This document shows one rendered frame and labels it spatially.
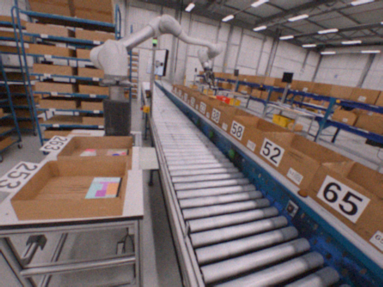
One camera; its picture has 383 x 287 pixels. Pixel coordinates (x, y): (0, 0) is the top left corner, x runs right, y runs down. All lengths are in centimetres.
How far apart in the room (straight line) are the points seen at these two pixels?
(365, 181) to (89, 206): 125
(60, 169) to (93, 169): 15
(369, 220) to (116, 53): 147
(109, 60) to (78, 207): 89
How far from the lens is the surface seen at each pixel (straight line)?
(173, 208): 80
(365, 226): 86
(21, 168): 98
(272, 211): 97
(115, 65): 125
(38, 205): 81
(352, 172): 115
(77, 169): 101
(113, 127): 132
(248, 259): 72
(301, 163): 94
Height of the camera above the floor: 132
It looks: 23 degrees down
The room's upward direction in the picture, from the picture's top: 9 degrees clockwise
